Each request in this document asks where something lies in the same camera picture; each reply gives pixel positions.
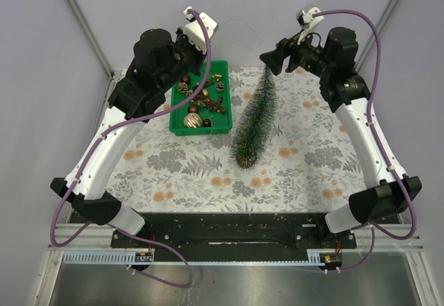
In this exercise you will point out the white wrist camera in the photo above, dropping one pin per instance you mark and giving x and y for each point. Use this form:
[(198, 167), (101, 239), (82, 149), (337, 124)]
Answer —
[(198, 24), (307, 21)]

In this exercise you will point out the white slotted cable duct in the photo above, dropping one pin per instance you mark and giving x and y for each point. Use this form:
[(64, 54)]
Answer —
[(199, 257)]

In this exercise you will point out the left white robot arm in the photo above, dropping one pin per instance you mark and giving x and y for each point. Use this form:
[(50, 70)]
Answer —
[(159, 62)]

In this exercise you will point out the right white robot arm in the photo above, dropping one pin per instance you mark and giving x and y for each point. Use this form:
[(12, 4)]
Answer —
[(389, 190)]

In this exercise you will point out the floral patterned table mat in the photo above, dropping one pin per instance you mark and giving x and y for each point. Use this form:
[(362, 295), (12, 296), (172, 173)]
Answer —
[(301, 161)]

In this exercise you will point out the silver striped bauble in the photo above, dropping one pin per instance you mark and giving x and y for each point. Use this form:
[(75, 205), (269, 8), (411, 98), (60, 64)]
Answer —
[(193, 120)]

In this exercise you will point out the brown faceted bauble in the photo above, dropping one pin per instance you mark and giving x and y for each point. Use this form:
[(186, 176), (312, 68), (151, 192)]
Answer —
[(193, 108)]

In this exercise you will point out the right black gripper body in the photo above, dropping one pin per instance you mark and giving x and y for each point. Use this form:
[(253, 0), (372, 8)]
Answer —
[(306, 55)]

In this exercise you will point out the brown ribbon bow cluster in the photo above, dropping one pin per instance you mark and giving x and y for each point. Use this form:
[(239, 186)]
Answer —
[(212, 105)]

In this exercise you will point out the small green christmas tree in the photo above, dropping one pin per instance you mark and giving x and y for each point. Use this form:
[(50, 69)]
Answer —
[(256, 122)]

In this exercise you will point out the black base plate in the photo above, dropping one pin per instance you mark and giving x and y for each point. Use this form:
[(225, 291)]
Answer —
[(245, 231)]

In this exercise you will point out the small dark brown bauble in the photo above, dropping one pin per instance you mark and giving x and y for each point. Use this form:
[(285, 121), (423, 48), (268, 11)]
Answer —
[(207, 123)]

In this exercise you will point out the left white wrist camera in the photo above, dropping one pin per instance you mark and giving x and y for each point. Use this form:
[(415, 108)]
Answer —
[(198, 24)]

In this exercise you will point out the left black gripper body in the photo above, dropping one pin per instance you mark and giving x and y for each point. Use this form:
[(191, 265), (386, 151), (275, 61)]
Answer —
[(189, 57)]

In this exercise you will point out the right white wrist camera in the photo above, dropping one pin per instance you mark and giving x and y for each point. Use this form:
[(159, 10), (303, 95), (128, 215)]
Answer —
[(307, 21)]

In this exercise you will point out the dark brown matte bauble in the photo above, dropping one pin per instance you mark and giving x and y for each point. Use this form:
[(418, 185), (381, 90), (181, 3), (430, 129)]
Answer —
[(186, 79)]

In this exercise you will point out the green plastic tray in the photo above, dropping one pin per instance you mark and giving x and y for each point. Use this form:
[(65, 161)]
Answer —
[(221, 123)]

